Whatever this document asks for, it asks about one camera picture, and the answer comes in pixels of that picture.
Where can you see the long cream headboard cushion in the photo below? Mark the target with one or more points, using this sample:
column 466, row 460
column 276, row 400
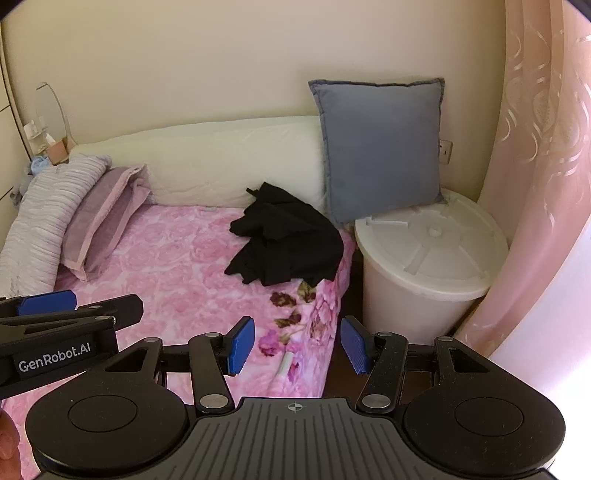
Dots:
column 207, row 157

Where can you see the lilac striped duvet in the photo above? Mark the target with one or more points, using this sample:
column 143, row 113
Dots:
column 41, row 207

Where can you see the black garment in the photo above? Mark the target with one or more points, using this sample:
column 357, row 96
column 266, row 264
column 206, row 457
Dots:
column 286, row 240

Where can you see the light blue cloth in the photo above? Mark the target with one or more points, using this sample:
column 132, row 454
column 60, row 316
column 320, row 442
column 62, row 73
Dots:
column 39, row 165

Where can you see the beige wall socket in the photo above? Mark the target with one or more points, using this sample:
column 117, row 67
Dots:
column 446, row 151

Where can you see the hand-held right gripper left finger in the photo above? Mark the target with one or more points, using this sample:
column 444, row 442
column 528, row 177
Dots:
column 240, row 345

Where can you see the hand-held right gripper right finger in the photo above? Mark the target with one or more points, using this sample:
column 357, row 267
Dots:
column 354, row 345

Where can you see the oval mirror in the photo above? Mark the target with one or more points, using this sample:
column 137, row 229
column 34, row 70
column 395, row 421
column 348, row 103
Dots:
column 48, row 106

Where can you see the purple pillow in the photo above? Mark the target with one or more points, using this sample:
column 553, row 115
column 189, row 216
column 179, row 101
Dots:
column 101, row 217

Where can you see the small white bottle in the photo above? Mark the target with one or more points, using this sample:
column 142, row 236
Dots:
column 32, row 130

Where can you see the white plastic bucket with lid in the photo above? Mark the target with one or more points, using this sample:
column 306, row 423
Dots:
column 401, row 295

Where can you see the white blanket label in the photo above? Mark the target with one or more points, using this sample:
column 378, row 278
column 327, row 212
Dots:
column 284, row 367

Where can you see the pink box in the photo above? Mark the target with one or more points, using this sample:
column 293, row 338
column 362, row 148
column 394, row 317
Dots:
column 57, row 153

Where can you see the pink floral blanket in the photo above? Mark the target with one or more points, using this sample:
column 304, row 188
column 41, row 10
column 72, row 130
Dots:
column 175, row 277

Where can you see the pink patterned curtain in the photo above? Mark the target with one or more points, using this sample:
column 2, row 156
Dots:
column 540, row 184

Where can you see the grey-blue square cushion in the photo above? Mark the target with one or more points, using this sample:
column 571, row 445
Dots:
column 378, row 147

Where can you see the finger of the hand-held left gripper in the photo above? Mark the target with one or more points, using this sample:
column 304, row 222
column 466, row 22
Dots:
column 46, row 302
column 117, row 309

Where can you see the person's left hand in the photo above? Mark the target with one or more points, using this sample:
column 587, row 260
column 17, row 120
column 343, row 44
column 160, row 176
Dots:
column 7, row 447

